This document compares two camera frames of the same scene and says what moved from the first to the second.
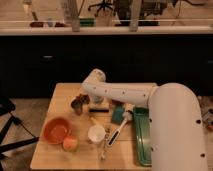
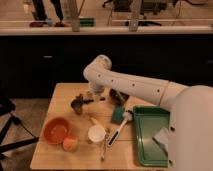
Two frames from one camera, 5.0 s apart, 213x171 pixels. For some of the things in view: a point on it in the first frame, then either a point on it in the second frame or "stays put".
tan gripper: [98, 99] → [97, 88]
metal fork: [106, 137] stays put
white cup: [96, 133] stays put
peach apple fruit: [70, 144] stays put
